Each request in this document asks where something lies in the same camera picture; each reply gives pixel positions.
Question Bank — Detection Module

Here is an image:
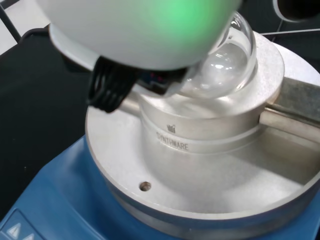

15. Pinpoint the black bench cloth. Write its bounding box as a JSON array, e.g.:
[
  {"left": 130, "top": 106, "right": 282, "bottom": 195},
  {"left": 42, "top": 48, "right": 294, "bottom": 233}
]
[{"left": 0, "top": 19, "right": 320, "bottom": 219}]

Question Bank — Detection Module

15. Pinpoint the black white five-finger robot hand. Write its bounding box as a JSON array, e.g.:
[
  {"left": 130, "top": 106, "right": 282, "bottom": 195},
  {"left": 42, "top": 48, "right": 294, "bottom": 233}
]
[{"left": 34, "top": 0, "right": 242, "bottom": 114}]

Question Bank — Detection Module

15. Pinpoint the heater with blue base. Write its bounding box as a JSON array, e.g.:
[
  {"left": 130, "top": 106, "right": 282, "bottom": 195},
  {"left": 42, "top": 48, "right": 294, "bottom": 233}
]
[{"left": 0, "top": 29, "right": 320, "bottom": 240}]

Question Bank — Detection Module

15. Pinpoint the thin metal probe rod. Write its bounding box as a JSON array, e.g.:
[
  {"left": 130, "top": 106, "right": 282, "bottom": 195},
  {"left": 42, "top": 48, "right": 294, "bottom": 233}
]
[{"left": 261, "top": 27, "right": 320, "bottom": 35}]

